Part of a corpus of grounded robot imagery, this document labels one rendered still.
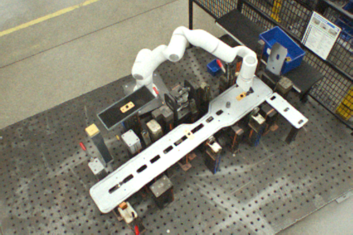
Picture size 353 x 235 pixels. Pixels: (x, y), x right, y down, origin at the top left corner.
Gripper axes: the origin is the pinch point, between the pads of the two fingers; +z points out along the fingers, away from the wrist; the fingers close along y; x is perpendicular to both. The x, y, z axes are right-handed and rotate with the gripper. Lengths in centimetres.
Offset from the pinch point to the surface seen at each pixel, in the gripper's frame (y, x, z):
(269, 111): 20.0, 7.2, 9.0
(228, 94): -6.3, -6.0, 7.5
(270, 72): 0.7, 26.6, 2.3
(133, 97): -36, -62, -8
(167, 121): -15, -52, 6
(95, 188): -7, -113, 8
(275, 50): -1.5, 26.4, -19.2
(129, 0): -238, 49, 110
